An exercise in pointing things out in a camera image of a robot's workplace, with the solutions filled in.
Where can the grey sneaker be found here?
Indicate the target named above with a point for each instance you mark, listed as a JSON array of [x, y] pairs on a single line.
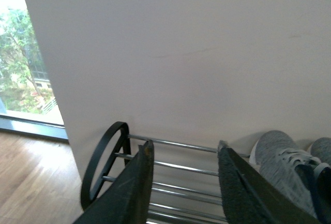
[[321, 149], [287, 168]]

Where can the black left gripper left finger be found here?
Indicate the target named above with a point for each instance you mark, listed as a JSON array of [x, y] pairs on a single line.
[[127, 199]]

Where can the black metal shoe rack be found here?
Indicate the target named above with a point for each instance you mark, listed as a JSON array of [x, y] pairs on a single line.
[[185, 179]]

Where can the dark window frame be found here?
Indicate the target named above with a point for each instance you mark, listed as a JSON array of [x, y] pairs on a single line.
[[34, 129]]

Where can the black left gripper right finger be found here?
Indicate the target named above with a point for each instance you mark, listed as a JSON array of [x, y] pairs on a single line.
[[248, 198]]

